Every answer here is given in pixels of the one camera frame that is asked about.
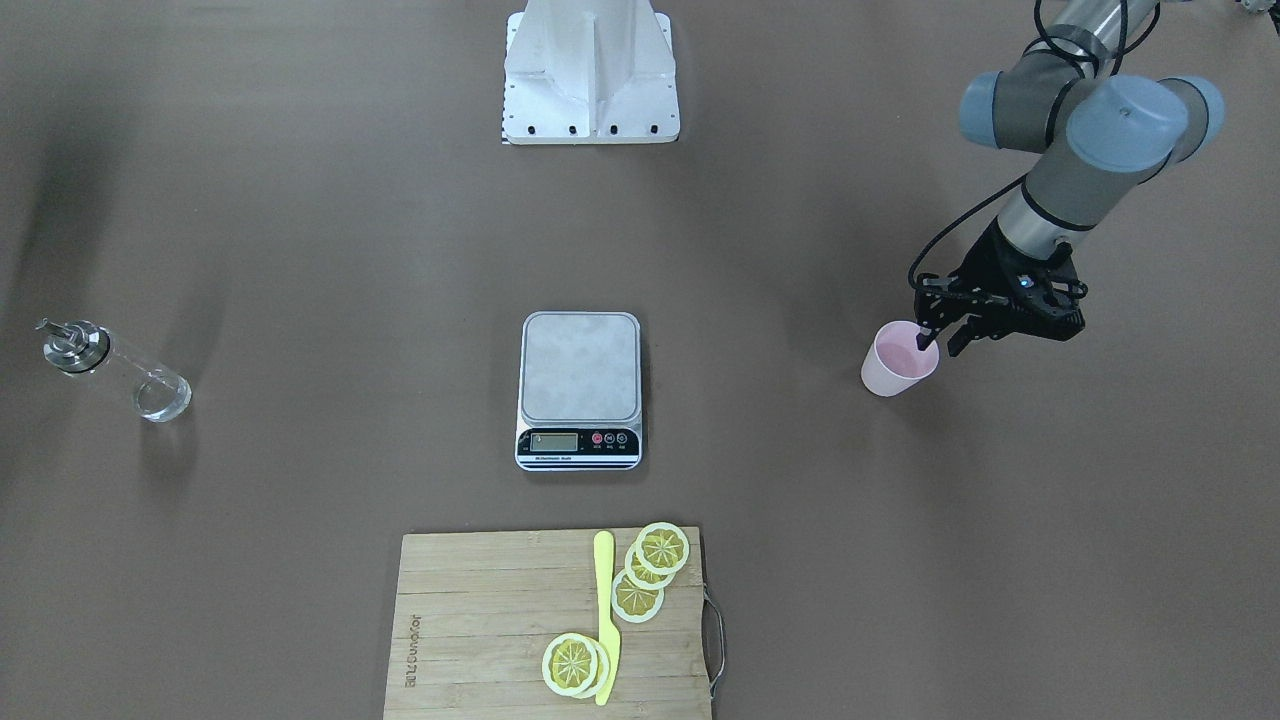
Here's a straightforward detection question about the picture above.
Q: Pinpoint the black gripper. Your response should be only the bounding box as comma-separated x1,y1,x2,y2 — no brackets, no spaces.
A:
914,220,1087,357

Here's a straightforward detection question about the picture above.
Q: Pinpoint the pink plastic cup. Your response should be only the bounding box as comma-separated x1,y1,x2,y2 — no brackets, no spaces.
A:
860,320,940,397

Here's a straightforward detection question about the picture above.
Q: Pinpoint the clear glass sauce bottle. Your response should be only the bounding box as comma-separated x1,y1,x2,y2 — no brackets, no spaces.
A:
35,318,193,423

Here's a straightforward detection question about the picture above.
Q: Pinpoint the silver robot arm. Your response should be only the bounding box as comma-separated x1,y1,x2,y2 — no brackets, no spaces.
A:
908,1,1226,356

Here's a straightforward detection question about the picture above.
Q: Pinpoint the silver digital kitchen scale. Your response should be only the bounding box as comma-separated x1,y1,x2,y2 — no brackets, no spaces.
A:
513,311,644,471

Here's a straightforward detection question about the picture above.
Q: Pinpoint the lemon slice two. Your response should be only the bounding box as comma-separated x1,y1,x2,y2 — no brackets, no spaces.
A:
623,544,675,591

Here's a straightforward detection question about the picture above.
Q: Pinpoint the yellow plastic knife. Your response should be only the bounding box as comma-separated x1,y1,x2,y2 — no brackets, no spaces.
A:
593,530,621,706

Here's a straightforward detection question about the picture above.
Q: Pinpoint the lemon slice three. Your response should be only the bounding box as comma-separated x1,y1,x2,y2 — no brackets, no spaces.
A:
611,571,666,624

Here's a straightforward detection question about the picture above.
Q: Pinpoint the lemon slice near blade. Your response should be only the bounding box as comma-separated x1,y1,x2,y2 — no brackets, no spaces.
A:
541,632,612,700

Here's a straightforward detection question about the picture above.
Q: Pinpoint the bamboo cutting board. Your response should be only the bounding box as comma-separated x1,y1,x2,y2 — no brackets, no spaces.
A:
381,527,723,719

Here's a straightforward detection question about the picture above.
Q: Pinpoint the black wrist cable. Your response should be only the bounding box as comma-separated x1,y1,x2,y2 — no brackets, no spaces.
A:
906,0,1132,293

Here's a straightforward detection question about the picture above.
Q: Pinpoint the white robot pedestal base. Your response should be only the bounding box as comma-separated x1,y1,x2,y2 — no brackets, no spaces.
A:
500,1,681,146

